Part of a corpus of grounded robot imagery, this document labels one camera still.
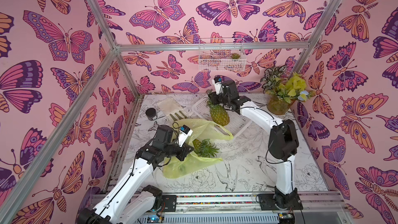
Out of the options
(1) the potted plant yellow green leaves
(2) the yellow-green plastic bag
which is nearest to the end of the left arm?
(2) the yellow-green plastic bag

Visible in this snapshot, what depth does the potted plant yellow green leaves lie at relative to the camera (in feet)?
3.01

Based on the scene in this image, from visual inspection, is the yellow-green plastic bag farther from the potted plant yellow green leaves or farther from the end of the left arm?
the potted plant yellow green leaves
